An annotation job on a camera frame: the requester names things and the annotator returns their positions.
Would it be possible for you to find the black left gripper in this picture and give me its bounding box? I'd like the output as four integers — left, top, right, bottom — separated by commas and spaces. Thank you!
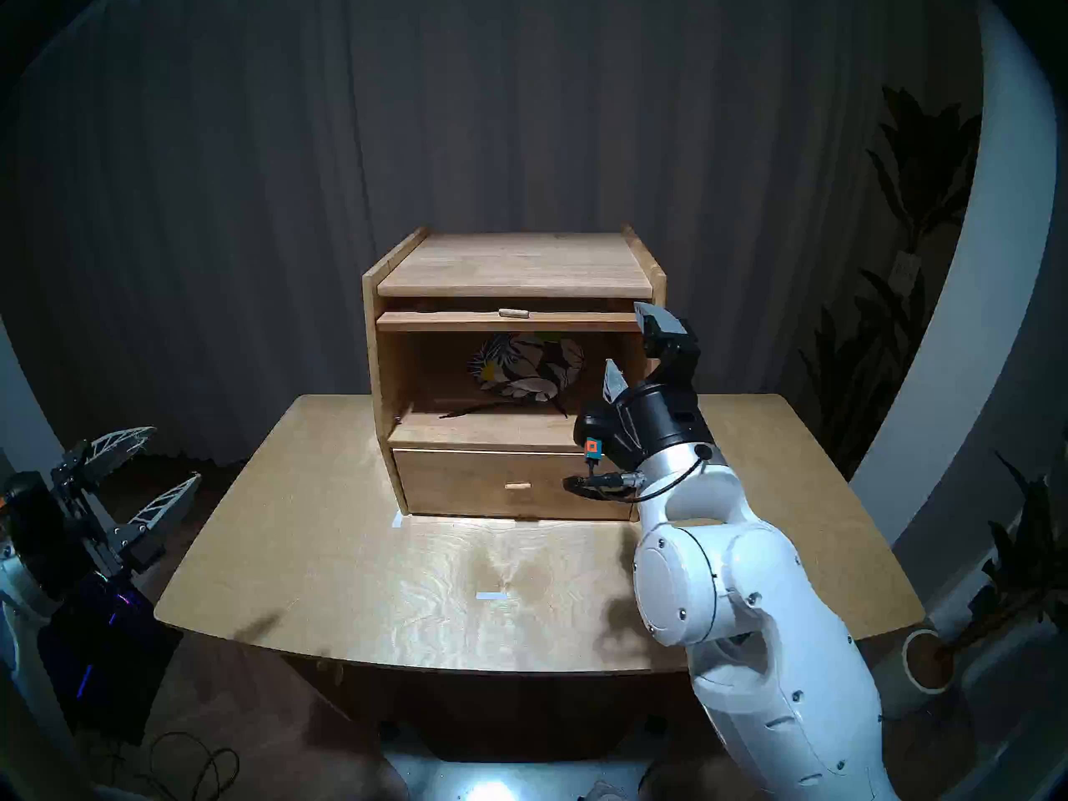
0, 426, 203, 596

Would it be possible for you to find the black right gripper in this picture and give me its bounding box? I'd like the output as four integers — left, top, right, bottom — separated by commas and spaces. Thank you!
599, 301, 717, 471

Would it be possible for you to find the wooden drawer with knob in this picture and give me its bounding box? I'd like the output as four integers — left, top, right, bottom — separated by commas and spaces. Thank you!
392, 447, 639, 521

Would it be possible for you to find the white curved arch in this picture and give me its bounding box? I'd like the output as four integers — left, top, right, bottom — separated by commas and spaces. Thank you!
847, 0, 1060, 550
0, 315, 101, 508

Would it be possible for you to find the wooden cabinet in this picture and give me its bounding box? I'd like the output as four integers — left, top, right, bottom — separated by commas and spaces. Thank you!
361, 224, 668, 522

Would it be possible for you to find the black computer tower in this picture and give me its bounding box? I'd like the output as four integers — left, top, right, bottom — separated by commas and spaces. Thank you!
38, 574, 184, 746

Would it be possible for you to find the grey pleated curtain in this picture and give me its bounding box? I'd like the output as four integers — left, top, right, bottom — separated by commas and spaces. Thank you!
0, 0, 985, 466

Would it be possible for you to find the tall dark leafy plant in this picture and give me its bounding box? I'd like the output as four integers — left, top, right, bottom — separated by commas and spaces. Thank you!
797, 86, 984, 475

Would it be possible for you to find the white round plant pot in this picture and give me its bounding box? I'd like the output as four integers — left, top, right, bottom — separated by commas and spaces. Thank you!
872, 628, 952, 719

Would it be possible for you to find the leafy plant in white pot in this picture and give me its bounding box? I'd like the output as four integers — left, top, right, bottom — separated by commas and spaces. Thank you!
934, 449, 1068, 654

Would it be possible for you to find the white robot body shell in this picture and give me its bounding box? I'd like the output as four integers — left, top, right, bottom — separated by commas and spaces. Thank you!
384, 753, 652, 801

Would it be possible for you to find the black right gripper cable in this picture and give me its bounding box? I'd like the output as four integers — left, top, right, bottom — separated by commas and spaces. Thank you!
563, 445, 714, 504

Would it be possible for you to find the black floor cable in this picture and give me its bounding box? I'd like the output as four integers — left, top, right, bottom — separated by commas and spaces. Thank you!
83, 728, 243, 801

